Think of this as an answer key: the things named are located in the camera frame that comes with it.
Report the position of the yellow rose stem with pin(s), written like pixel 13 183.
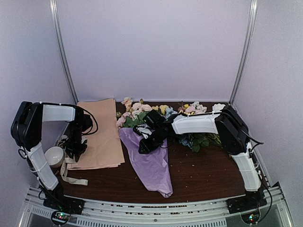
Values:
pixel 160 109

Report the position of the pink rose stem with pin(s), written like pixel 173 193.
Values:
pixel 133 115

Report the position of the small yellow flower spray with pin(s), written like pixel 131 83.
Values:
pixel 204 140

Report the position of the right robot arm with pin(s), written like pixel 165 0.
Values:
pixel 222 121

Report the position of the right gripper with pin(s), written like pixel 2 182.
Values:
pixel 147 148

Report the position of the left aluminium frame post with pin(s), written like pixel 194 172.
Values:
pixel 62 52

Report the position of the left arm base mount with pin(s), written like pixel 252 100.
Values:
pixel 62 212

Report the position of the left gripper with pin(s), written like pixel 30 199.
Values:
pixel 76 152

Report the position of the aluminium frame post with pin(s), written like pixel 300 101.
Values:
pixel 246 47
pixel 62 52

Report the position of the purple pink wrapping paper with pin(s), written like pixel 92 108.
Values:
pixel 152 169

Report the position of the beige wrapping paper stack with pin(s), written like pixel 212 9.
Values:
pixel 104 147

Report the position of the right aluminium frame post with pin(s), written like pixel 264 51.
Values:
pixel 246 47

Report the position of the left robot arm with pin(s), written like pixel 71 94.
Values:
pixel 26 130

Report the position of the white fluted dish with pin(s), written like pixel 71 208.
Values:
pixel 218 107

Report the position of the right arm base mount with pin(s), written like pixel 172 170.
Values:
pixel 248 207

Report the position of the blue hydrangea flower stem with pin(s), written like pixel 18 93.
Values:
pixel 184 139

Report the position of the front aluminium rail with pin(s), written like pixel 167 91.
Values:
pixel 211 213

